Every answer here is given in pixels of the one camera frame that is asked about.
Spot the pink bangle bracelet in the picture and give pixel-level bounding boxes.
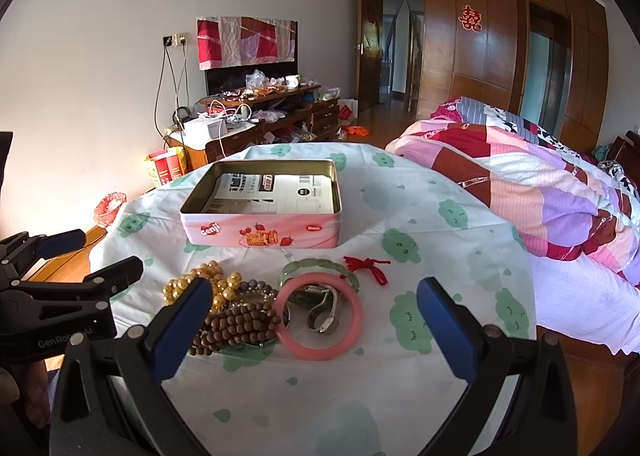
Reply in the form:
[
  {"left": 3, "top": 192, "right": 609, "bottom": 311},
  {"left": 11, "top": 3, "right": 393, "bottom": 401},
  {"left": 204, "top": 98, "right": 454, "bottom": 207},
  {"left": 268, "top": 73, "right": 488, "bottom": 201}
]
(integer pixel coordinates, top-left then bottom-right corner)
[{"left": 272, "top": 270, "right": 365, "bottom": 362}]

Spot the red yellow carton box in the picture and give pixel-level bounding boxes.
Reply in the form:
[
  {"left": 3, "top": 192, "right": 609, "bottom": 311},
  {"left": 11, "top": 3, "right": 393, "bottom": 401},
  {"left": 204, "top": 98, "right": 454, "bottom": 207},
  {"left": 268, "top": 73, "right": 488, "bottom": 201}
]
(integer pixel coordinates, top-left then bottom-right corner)
[{"left": 144, "top": 146, "right": 188, "bottom": 187}]

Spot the wall power socket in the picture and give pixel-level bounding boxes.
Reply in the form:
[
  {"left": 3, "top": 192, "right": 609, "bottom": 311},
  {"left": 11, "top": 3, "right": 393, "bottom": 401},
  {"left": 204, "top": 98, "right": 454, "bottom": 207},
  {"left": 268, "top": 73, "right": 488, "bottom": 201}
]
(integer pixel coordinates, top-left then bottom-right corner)
[{"left": 163, "top": 34, "right": 188, "bottom": 48}]

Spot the thin silver bangle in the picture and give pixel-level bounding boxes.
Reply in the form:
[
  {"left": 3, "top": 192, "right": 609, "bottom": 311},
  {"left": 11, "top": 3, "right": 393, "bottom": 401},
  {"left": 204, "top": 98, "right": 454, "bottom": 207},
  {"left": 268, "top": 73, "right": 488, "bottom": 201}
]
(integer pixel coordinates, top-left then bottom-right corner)
[{"left": 228, "top": 302, "right": 291, "bottom": 348}]

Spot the wooden tv cabinet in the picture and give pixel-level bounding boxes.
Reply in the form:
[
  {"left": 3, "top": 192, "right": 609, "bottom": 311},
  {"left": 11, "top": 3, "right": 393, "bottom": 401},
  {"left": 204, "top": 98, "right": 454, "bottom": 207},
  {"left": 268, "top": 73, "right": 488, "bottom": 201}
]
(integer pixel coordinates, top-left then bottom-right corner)
[{"left": 165, "top": 83, "right": 340, "bottom": 170}]

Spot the wooden wardrobe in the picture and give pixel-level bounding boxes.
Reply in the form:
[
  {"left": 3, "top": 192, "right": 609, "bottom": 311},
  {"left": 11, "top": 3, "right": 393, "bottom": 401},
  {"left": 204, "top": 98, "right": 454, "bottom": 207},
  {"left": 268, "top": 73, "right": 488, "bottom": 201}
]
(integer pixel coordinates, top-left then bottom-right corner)
[{"left": 416, "top": 0, "right": 608, "bottom": 153}]

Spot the brown wooden bead bracelet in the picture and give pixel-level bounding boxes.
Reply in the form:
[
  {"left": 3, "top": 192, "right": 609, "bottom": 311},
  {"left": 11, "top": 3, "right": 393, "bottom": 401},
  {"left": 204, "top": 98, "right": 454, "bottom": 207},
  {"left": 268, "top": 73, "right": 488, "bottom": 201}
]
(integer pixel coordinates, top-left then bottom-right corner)
[{"left": 188, "top": 301, "right": 283, "bottom": 358}]

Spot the red pink cloth cover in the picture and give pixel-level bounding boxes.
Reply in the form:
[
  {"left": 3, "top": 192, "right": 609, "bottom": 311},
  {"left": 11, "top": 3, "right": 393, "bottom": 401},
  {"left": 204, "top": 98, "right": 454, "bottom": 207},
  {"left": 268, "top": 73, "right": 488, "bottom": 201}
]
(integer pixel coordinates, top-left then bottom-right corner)
[{"left": 196, "top": 16, "right": 297, "bottom": 72}]

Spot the silver wristwatch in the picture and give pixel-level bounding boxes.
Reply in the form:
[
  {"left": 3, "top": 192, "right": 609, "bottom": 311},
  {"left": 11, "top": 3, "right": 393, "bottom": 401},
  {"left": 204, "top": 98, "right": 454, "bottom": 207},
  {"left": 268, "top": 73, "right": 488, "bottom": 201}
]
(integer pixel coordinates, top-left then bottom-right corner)
[{"left": 291, "top": 285, "right": 343, "bottom": 335}]

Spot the pink cookie tin box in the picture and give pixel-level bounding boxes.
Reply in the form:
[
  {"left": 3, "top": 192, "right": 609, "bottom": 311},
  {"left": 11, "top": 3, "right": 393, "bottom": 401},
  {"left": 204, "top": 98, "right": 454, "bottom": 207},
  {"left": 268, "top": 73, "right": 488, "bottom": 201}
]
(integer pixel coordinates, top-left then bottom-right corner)
[{"left": 180, "top": 158, "right": 342, "bottom": 249}]

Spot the wooden bedroom door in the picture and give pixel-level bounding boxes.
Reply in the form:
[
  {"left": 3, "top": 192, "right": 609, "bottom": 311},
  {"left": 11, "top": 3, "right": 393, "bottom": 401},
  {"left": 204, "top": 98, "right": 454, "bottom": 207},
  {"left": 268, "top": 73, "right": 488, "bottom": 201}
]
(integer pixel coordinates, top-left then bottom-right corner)
[{"left": 357, "top": 0, "right": 383, "bottom": 112}]

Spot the red knotted string charm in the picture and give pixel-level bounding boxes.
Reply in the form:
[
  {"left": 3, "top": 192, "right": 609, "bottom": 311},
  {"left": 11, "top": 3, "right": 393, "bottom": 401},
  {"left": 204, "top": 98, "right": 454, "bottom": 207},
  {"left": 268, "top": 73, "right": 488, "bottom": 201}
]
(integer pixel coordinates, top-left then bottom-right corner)
[{"left": 344, "top": 256, "right": 390, "bottom": 286}]

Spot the dark wooden headboard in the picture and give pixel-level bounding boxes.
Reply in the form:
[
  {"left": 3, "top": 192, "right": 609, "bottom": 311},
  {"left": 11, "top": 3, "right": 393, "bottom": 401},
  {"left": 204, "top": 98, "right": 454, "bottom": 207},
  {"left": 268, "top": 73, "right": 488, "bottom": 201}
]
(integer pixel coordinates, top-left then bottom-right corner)
[{"left": 606, "top": 130, "right": 640, "bottom": 185}]

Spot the grey stone bead bracelet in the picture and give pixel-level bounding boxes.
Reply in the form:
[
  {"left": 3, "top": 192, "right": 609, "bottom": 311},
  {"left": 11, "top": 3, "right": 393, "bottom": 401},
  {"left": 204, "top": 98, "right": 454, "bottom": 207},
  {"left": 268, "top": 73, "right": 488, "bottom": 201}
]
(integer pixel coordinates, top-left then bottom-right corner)
[{"left": 232, "top": 277, "right": 279, "bottom": 308}]

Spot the white box appliance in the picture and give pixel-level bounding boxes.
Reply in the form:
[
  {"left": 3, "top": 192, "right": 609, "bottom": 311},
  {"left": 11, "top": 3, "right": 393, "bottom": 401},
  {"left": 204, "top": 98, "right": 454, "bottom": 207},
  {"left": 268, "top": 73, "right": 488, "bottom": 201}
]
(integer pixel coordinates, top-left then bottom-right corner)
[{"left": 183, "top": 115, "right": 228, "bottom": 143}]

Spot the person left hand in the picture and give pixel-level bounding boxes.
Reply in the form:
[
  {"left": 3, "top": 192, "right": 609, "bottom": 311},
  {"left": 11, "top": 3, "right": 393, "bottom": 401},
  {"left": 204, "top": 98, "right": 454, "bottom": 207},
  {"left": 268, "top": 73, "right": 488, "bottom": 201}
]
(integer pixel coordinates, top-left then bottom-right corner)
[{"left": 0, "top": 361, "right": 50, "bottom": 428}]

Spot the pink patchwork quilt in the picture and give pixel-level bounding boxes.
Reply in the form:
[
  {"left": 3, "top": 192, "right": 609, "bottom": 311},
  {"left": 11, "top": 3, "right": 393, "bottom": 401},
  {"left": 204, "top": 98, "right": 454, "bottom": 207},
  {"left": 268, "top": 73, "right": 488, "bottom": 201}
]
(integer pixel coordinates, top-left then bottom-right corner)
[{"left": 386, "top": 98, "right": 639, "bottom": 285}]

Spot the black television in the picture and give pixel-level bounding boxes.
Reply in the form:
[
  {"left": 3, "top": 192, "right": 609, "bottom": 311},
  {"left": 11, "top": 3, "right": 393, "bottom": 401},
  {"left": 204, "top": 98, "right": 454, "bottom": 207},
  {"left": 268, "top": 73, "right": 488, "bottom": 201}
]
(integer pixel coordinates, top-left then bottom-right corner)
[{"left": 200, "top": 37, "right": 298, "bottom": 95}]

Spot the gold pearl bead bracelet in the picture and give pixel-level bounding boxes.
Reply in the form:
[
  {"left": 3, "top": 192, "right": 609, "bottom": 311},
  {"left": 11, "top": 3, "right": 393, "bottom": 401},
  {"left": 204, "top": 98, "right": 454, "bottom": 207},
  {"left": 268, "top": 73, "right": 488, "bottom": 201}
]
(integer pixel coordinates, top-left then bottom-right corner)
[{"left": 162, "top": 259, "right": 244, "bottom": 314}]

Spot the white printed paper sheet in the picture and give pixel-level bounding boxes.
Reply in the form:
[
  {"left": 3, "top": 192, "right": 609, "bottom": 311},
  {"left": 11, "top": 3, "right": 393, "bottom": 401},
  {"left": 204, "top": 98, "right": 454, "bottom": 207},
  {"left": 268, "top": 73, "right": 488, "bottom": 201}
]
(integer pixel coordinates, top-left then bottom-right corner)
[{"left": 203, "top": 173, "right": 335, "bottom": 214}]

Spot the white green patterned tablecloth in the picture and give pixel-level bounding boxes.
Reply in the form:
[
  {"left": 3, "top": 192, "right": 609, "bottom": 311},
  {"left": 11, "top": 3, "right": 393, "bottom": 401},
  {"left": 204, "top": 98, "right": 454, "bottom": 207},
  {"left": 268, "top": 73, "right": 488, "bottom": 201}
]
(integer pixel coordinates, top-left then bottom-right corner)
[{"left": 88, "top": 140, "right": 539, "bottom": 456}]

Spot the white bed sheet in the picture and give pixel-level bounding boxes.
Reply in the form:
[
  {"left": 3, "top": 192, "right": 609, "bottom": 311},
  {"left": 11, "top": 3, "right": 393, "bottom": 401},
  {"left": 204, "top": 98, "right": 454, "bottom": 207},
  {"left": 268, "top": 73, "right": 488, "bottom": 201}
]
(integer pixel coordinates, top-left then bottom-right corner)
[{"left": 528, "top": 254, "right": 640, "bottom": 355}]

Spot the red double happiness decal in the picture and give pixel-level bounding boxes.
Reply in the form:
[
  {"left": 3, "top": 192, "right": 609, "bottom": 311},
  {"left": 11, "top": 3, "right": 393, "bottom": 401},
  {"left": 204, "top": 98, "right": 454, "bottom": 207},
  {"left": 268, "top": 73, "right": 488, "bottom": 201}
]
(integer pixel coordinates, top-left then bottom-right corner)
[{"left": 458, "top": 4, "right": 483, "bottom": 32}]

